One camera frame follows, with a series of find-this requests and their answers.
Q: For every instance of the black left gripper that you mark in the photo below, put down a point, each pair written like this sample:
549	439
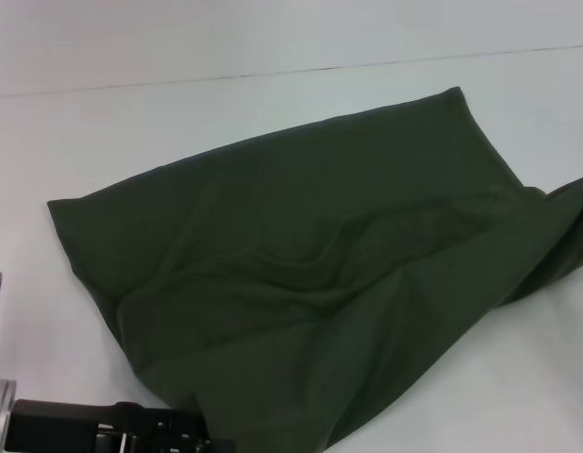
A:
84	427

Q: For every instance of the dark green printed T-shirt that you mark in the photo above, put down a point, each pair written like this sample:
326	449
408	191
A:
320	236

